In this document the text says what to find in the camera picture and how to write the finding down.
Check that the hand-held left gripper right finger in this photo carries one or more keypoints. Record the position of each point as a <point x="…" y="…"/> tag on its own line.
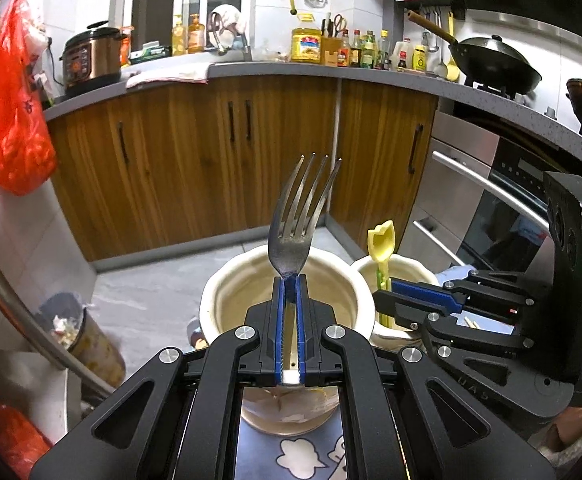
<point x="299" y="340"/>

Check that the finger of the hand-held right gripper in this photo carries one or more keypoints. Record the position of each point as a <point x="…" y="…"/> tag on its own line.
<point x="421" y="291"/>
<point x="471" y="337"/>

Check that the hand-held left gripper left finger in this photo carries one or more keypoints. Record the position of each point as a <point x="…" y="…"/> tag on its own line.
<point x="279" y="330"/>

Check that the yellow tulip-shaped spoon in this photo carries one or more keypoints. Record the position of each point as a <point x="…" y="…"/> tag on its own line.
<point x="381" y="247"/>

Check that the cream ceramic utensil holder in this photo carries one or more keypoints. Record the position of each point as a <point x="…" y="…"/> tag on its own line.
<point x="231" y="280"/>

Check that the metal fork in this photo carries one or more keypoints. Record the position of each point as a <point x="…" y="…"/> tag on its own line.
<point x="288" y="255"/>

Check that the person's right hand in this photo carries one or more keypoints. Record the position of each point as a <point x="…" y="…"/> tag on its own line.
<point x="578" y="430"/>

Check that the steel built-in oven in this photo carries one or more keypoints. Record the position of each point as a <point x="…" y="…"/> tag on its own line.
<point x="511" y="195"/>

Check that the printed blue blanket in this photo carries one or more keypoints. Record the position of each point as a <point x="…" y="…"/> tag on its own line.
<point x="261" y="455"/>

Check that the trash bin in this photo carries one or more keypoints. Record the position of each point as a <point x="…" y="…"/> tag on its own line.
<point x="96" y="350"/>

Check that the wooden kitchen cabinet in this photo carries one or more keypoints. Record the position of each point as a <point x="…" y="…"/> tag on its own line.
<point x="171" y="170"/>

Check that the yellow ladle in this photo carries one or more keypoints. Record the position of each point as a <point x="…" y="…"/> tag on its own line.
<point x="452" y="72"/>

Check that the black wok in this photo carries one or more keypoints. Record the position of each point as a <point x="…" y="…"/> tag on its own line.
<point x="501" y="79"/>

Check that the row of sauce bottles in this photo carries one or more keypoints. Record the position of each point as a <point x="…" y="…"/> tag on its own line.
<point x="368" y="52"/>

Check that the dark wok lid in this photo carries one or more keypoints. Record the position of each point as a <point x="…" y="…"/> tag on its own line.
<point x="491" y="51"/>

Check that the wooden knife block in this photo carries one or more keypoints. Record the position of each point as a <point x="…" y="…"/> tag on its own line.
<point x="331" y="50"/>

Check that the large yellow oil bottle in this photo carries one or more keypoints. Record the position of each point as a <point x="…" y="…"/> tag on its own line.
<point x="306" y="46"/>

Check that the white dish cloth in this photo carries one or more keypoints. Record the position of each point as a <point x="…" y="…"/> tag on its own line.
<point x="166" y="77"/>

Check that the scissors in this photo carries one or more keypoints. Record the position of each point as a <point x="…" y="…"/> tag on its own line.
<point x="340" y="22"/>

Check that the metal faucet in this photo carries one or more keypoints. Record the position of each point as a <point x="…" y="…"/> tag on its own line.
<point x="219" y="42"/>

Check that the red plastic bag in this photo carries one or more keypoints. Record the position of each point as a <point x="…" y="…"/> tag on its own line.
<point x="16" y="110"/>
<point x="6" y="440"/>

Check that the green box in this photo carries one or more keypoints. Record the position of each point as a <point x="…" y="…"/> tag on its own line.
<point x="151" y="53"/>

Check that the small yellow oil bottle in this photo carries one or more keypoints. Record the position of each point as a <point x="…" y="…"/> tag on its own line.
<point x="179" y="37"/>

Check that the white rag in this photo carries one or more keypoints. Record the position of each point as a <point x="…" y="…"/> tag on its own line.
<point x="231" y="17"/>

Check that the electric pressure cooker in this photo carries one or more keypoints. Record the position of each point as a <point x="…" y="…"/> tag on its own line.
<point x="91" y="55"/>

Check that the black wall rack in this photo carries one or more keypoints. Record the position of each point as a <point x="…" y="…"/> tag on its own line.
<point x="396" y="5"/>

